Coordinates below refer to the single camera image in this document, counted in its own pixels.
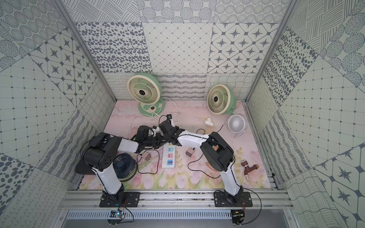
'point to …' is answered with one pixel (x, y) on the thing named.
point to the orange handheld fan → (207, 164)
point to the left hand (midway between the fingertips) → (169, 137)
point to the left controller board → (116, 213)
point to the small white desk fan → (237, 124)
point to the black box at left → (81, 167)
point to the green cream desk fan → (221, 99)
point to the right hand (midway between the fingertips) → (171, 129)
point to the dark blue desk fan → (125, 166)
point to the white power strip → (168, 156)
